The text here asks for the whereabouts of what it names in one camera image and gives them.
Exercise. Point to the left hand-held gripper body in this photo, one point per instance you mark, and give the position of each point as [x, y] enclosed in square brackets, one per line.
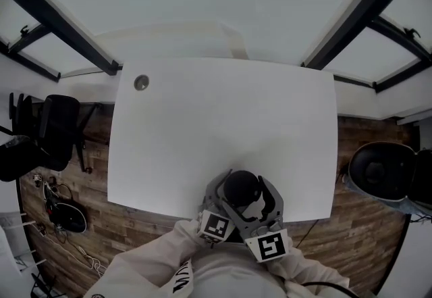
[216, 226]

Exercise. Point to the person's left forearm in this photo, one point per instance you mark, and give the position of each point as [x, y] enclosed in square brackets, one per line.
[158, 252]

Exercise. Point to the black window frame beam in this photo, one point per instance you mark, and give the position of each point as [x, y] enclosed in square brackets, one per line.
[364, 13]
[57, 19]

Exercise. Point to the black seat grey shell chair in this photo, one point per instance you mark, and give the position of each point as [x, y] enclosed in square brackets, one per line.
[381, 170]

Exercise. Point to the black round floor device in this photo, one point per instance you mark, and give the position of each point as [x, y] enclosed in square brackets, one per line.
[67, 217]

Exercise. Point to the person's grey shirt torso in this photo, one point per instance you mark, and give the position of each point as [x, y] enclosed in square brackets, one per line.
[233, 273]

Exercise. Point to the black office chair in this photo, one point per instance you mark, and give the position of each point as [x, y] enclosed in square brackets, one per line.
[54, 131]

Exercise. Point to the black travel cup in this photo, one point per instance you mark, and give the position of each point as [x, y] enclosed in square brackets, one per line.
[244, 202]

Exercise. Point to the white side desk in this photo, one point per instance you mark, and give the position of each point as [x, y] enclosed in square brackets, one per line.
[13, 242]

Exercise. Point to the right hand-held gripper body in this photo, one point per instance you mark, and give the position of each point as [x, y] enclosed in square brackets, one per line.
[270, 244]

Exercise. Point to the small white floor device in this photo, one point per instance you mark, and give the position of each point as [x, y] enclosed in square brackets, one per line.
[37, 179]

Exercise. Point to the person's right forearm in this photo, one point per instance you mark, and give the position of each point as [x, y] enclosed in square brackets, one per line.
[303, 268]

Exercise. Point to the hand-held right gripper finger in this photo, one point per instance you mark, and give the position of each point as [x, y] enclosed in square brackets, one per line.
[276, 200]
[241, 220]

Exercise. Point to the black travel cup lid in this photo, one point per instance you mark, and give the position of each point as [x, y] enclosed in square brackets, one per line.
[239, 183]

